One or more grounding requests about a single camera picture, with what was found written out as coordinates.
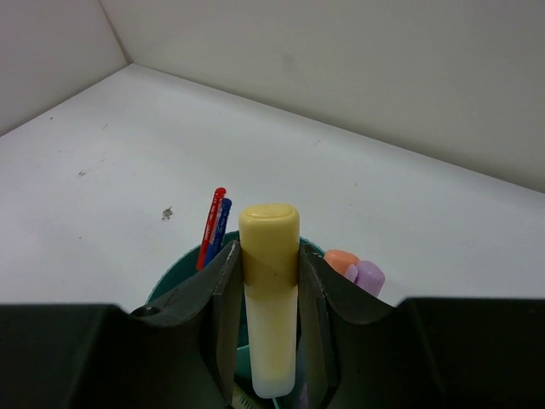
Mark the blue ballpoint pen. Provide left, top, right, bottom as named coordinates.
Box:
left=204, top=197, right=232, bottom=266

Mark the teal round desk organizer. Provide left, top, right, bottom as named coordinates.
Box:
left=148, top=245, right=309, bottom=408

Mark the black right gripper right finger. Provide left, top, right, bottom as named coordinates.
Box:
left=299, top=245, right=399, bottom=405

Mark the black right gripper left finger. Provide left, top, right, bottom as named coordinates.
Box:
left=131, top=240, right=243, bottom=405

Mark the pink highlighter block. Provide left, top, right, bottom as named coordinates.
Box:
left=345, top=261, right=385, bottom=297

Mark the orange capped marker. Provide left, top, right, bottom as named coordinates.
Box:
left=324, top=249, right=360, bottom=276

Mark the yellow highlighter block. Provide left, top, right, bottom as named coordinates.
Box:
left=238, top=204, right=300, bottom=399

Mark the red ballpoint pen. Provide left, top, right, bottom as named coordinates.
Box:
left=196, top=187, right=227, bottom=271

